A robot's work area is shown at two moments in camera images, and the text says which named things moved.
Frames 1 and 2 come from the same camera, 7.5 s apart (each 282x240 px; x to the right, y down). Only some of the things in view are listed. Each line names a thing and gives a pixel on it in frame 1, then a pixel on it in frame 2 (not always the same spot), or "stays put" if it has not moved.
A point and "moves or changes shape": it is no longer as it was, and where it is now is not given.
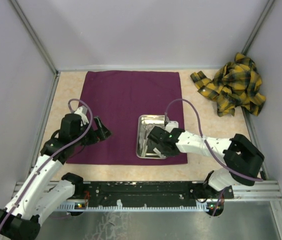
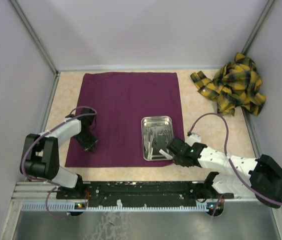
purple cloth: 118,98 stays put
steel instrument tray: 145,123 moves or changes shape
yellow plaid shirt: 236,83 stays put
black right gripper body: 165,152 -> 178,160
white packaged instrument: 142,144 -> 150,151
